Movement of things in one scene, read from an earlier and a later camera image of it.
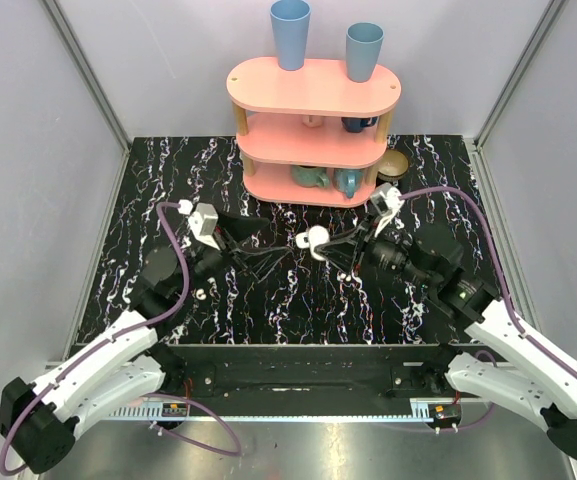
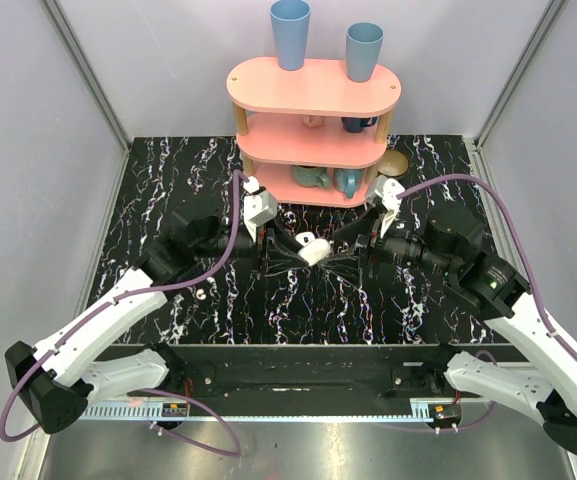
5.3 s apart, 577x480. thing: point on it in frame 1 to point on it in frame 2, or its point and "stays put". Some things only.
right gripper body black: (385, 252) stays put
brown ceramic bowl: (393, 165) stays put
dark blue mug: (356, 125) stays put
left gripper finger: (238, 228) to (286, 237)
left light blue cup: (290, 22) stays put
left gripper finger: (261, 262) to (284, 263)
